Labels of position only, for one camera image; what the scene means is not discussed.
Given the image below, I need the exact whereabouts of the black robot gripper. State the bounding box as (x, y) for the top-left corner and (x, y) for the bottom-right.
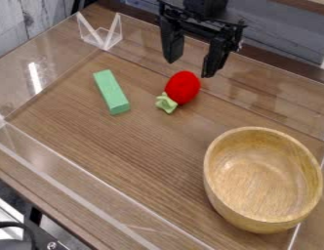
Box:
(156, 0), (246, 78)

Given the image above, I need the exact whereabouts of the red plush strawberry toy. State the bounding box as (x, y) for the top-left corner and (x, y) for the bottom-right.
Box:
(155, 70), (200, 114)

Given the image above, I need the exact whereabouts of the green rectangular block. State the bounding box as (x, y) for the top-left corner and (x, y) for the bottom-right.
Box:
(92, 69), (131, 115)

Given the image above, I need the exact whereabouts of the clear acrylic table fence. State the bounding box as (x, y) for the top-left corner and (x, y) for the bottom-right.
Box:
(0, 15), (324, 250)

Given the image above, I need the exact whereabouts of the wooden bowl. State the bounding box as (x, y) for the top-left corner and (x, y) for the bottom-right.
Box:
(203, 127), (324, 234)

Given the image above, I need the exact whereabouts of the black table clamp with bolt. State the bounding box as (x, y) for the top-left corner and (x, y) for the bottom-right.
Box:
(24, 205), (69, 250)

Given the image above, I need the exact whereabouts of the clear acrylic corner bracket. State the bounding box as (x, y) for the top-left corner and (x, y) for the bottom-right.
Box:
(76, 13), (123, 51)

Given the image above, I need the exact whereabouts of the black cable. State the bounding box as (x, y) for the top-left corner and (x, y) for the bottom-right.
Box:
(0, 221), (28, 243)

